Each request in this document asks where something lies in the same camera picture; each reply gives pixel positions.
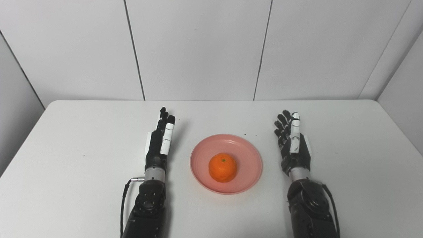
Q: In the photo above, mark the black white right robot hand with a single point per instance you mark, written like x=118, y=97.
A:
x=299, y=160

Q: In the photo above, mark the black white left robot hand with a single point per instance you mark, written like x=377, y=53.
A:
x=153, y=153

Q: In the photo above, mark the pink round plate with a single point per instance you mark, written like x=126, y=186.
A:
x=251, y=168

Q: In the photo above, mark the orange fruit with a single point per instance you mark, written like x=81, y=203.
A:
x=222, y=167

